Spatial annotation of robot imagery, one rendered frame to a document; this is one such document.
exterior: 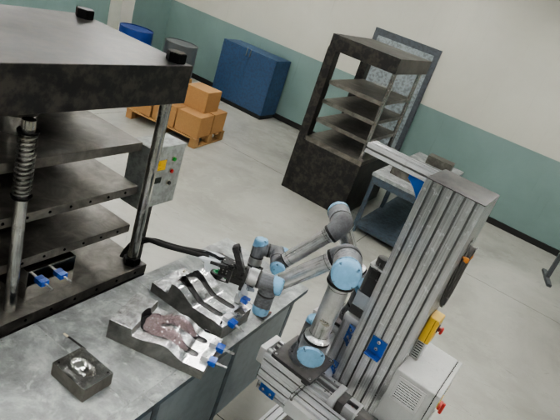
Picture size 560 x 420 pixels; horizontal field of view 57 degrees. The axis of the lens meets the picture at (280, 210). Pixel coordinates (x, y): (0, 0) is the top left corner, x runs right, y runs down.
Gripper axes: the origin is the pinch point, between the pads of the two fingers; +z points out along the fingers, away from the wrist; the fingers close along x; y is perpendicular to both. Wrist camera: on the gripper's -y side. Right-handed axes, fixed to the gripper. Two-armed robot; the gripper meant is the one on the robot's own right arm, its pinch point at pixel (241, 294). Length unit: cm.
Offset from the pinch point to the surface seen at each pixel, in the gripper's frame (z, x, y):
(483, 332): 77, 299, 124
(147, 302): 5, -43, -27
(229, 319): 6.1, -18.0, 6.5
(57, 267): 3, -63, -73
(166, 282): 7.2, -17.4, -38.2
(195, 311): 8.8, -23.6, -11.4
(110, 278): 14, -32, -65
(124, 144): -62, -34, -72
